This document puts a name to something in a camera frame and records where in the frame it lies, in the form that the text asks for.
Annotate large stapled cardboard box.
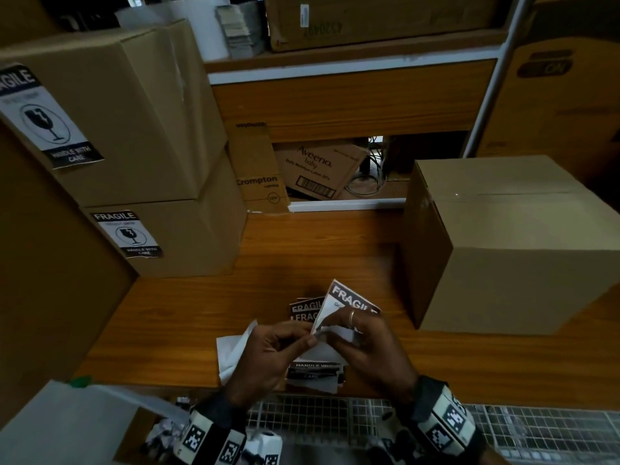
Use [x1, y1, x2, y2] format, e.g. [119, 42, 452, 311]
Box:
[0, 19, 229, 207]

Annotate crumpled paper scraps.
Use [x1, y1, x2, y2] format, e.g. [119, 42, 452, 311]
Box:
[143, 397, 192, 456]

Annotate barcode printed cardboard box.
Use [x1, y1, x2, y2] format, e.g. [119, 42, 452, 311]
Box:
[273, 139, 370, 202]

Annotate stack of fragile stickers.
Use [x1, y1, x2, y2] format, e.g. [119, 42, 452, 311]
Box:
[285, 296, 349, 395]

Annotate medium taped cardboard box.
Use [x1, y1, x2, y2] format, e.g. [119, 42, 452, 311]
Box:
[400, 155, 620, 336]

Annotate fragile sticker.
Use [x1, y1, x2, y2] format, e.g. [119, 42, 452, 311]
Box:
[89, 210, 164, 260]
[309, 279, 382, 347]
[0, 62, 105, 171]

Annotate large cardboard box dark band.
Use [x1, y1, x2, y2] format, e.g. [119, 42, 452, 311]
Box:
[477, 0, 620, 189]

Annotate large cardboard box white sticker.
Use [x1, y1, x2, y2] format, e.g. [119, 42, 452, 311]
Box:
[263, 0, 510, 53]

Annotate person's left hand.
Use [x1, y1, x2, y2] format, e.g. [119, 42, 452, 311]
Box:
[223, 319, 319, 411]

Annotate person's right hand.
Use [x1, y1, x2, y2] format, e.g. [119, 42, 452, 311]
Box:
[317, 307, 420, 408]

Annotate small taped cardboard box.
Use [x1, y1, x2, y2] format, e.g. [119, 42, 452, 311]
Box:
[79, 149, 248, 279]

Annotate left wrist tracker band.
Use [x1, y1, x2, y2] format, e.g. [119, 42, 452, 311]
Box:
[174, 391, 251, 465]

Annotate flattened printed cardboard carton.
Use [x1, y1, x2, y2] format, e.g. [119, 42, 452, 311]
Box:
[227, 121, 291, 214]

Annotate wire mesh rack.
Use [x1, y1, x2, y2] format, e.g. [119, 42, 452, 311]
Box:
[247, 397, 620, 465]

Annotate wooden shelf unit white frame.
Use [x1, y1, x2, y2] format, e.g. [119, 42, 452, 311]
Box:
[203, 0, 536, 214]

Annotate white frame bar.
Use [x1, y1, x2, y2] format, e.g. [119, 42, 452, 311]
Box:
[0, 380, 192, 465]

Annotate tangle of cables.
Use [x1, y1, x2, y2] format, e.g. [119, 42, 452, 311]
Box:
[346, 136, 393, 197]

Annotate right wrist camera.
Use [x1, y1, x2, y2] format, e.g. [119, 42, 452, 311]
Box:
[366, 411, 427, 465]

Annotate white backing paper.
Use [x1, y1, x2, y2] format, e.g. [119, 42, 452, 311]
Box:
[215, 319, 260, 387]

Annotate wrist tracker band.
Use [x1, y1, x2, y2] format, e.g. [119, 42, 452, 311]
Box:
[395, 375, 488, 459]
[174, 391, 251, 465]

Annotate right wrist tracker band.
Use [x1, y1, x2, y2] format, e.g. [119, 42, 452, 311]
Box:
[395, 375, 488, 459]

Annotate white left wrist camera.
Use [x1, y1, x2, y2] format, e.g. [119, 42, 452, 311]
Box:
[242, 428, 284, 465]

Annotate stack of grey cards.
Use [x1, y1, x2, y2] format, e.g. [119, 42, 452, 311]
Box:
[215, 2, 267, 59]

